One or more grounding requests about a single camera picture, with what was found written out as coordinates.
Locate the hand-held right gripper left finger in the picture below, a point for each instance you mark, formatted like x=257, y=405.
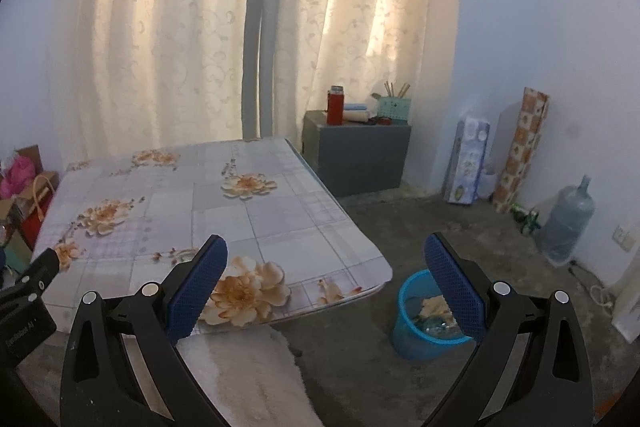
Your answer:
x=197, y=292

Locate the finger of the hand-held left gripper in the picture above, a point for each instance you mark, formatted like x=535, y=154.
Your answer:
x=42, y=269

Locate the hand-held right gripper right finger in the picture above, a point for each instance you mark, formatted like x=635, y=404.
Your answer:
x=455, y=292

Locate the beige cloth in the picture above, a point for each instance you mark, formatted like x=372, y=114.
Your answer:
x=435, y=304

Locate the green plastic bottle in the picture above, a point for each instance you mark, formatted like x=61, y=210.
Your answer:
x=437, y=327

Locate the blue mesh waste basket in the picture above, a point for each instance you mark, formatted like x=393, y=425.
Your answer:
x=415, y=342

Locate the teal box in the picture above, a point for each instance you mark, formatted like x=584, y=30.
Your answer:
x=17, y=254

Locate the red gift bag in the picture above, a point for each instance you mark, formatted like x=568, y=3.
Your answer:
x=35, y=222

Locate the pink fluffy item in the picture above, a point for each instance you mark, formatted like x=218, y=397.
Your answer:
x=15, y=179

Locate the green glass bottles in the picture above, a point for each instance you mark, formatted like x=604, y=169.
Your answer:
x=527, y=217

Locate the brown cardboard box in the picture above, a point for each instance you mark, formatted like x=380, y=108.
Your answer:
x=27, y=157

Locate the low table with floral cover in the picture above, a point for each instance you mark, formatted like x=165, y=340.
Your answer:
x=280, y=207

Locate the white and blue carton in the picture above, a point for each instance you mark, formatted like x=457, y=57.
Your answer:
x=467, y=162

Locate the large clear water jug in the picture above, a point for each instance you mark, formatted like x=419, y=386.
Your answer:
x=567, y=219

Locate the orange patterned tall box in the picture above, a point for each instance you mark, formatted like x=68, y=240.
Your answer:
x=522, y=147

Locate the grey cabinet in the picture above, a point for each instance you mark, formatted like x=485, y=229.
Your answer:
x=357, y=157

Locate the small red item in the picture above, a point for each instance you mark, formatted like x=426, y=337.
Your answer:
x=382, y=120

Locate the teal utensil holder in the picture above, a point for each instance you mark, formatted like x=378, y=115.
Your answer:
x=395, y=109

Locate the white and blue roll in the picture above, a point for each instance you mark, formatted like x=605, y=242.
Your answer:
x=356, y=113

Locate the wooden chopsticks bundle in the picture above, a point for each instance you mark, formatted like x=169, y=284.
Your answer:
x=395, y=88

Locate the red thermos bottle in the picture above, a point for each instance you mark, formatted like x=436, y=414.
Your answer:
x=335, y=107

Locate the cream patterned curtain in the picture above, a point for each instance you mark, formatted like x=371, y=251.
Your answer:
x=165, y=32
x=350, y=7

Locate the wall outlet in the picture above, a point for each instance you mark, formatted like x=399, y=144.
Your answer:
x=625, y=234

